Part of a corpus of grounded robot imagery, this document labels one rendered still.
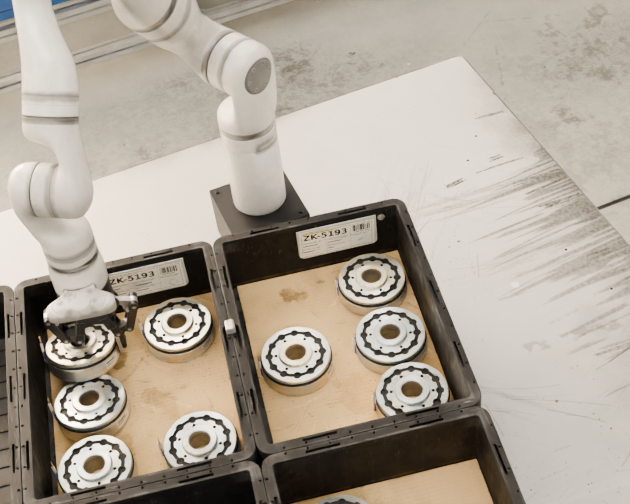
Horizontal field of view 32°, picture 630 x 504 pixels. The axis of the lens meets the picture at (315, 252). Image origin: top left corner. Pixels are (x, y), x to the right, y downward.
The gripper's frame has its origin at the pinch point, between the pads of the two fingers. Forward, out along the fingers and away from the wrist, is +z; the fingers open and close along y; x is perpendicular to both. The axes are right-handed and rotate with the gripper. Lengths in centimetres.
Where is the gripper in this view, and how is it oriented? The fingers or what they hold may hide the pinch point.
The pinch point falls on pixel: (102, 343)
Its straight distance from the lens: 167.4
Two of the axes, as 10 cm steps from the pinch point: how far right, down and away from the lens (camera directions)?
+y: -9.8, 1.9, -0.8
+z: 0.7, 6.8, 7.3
